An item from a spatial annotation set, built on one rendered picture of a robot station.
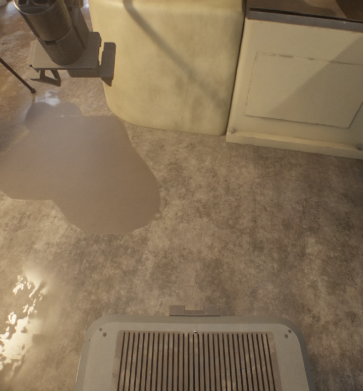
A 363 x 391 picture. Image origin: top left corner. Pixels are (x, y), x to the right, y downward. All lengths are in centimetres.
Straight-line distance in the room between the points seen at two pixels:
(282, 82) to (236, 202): 56
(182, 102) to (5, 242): 98
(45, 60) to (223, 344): 66
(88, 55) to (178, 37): 86
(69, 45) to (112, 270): 80
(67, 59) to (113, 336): 57
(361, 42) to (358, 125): 40
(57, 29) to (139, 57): 98
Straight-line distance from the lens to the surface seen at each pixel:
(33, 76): 56
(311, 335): 108
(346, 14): 142
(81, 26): 50
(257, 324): 76
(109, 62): 52
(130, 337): 73
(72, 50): 49
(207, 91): 142
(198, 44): 133
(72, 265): 114
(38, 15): 43
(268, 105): 145
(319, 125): 156
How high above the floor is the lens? 97
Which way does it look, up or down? 50 degrees down
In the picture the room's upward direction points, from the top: 2 degrees clockwise
